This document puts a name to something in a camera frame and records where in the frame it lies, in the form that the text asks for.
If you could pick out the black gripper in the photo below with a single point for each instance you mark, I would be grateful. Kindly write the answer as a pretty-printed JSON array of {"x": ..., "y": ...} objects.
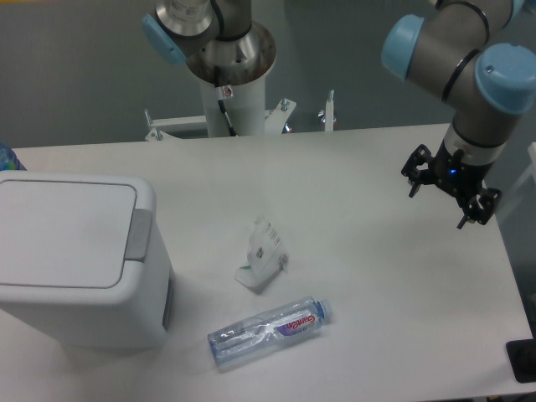
[{"x": 451, "y": 172}]

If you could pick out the blue bottle at left edge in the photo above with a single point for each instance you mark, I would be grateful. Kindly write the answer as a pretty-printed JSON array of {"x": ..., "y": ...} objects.
[{"x": 9, "y": 159}]

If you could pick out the white crumpled plastic pouch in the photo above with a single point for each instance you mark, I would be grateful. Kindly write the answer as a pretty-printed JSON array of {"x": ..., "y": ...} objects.
[{"x": 266, "y": 257}]

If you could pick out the white plastic trash can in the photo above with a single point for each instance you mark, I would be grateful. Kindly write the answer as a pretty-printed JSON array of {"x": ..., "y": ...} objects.
[{"x": 83, "y": 260}]

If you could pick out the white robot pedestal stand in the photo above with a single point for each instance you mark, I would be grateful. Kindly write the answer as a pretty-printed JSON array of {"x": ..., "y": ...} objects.
[{"x": 231, "y": 72}]

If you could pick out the clear plastic water bottle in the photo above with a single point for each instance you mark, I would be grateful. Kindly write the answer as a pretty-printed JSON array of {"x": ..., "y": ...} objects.
[{"x": 268, "y": 331}]

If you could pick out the white frame at right edge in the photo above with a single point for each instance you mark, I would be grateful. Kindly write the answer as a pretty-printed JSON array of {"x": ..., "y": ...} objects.
[{"x": 519, "y": 190}]

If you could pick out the black device at right edge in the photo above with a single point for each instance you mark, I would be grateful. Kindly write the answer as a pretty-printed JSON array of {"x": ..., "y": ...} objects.
[{"x": 521, "y": 354}]

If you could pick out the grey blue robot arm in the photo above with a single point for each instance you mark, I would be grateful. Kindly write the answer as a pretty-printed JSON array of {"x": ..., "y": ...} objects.
[{"x": 489, "y": 86}]

